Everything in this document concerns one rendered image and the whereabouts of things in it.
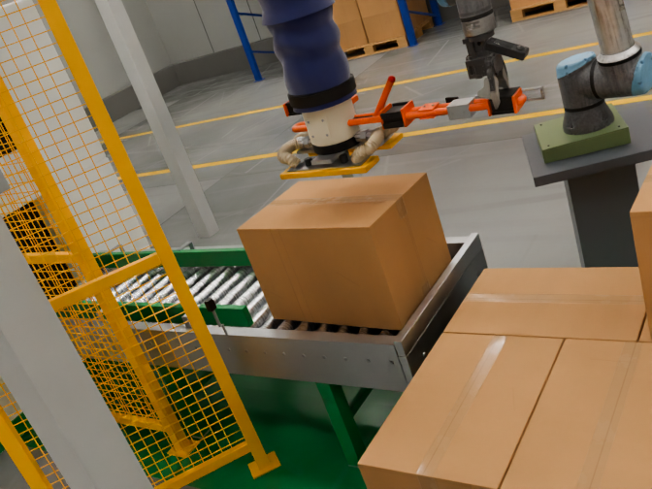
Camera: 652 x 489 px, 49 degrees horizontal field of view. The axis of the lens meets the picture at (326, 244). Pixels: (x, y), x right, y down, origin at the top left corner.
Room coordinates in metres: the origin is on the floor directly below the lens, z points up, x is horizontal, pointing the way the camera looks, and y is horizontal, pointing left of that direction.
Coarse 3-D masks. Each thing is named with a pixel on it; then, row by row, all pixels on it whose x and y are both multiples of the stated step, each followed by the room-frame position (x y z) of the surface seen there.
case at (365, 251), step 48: (288, 192) 2.67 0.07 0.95; (336, 192) 2.48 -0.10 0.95; (384, 192) 2.31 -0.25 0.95; (288, 240) 2.32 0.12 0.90; (336, 240) 2.17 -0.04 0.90; (384, 240) 2.11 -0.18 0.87; (432, 240) 2.30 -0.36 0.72; (288, 288) 2.38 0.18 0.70; (336, 288) 2.22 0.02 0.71; (384, 288) 2.08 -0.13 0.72
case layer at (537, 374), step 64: (512, 320) 1.91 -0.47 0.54; (576, 320) 1.80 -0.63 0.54; (640, 320) 1.69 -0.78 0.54; (448, 384) 1.72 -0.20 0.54; (512, 384) 1.62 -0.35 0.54; (576, 384) 1.53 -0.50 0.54; (640, 384) 1.44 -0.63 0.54; (384, 448) 1.55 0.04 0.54; (448, 448) 1.46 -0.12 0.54; (512, 448) 1.39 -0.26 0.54; (576, 448) 1.31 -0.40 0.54; (640, 448) 1.25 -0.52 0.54
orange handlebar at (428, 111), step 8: (520, 96) 1.94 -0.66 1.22; (432, 104) 2.13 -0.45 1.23; (440, 104) 2.12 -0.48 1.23; (448, 104) 2.10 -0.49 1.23; (472, 104) 2.02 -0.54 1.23; (480, 104) 1.99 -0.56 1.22; (520, 104) 1.93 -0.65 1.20; (408, 112) 2.15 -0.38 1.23; (416, 112) 2.12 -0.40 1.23; (424, 112) 2.10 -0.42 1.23; (432, 112) 2.09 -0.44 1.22; (440, 112) 2.07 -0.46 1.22; (352, 120) 2.26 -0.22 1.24; (360, 120) 2.24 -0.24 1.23; (368, 120) 2.23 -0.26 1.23; (376, 120) 2.21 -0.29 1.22; (296, 128) 2.40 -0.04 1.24; (304, 128) 2.38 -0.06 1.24
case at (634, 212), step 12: (648, 180) 1.72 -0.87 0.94; (648, 192) 1.66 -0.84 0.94; (636, 204) 1.62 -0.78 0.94; (648, 204) 1.60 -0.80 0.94; (636, 216) 1.58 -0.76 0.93; (648, 216) 1.56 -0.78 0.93; (636, 228) 1.58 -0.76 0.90; (648, 228) 1.57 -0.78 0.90; (636, 240) 1.59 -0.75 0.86; (648, 240) 1.57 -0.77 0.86; (636, 252) 1.59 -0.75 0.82; (648, 252) 1.57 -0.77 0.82; (648, 264) 1.58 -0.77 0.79; (648, 276) 1.58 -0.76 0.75; (648, 288) 1.58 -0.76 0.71; (648, 300) 1.59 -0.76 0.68; (648, 312) 1.59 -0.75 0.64; (648, 324) 1.59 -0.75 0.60
